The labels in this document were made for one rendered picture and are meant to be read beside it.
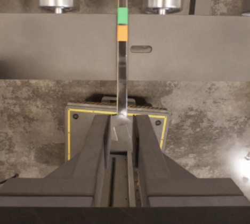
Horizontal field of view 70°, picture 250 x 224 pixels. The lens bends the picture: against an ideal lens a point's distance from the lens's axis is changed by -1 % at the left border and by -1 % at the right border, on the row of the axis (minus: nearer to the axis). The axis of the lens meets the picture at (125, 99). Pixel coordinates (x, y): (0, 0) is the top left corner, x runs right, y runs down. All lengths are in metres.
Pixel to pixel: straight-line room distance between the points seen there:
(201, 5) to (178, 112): 1.06
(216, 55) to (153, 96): 1.24
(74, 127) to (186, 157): 1.07
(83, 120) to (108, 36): 1.01
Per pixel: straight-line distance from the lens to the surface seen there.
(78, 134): 1.29
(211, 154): 1.91
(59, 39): 0.27
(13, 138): 1.90
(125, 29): 0.25
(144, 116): 0.15
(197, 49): 0.28
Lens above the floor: 1.42
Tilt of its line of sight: 73 degrees down
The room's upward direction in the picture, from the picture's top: 178 degrees clockwise
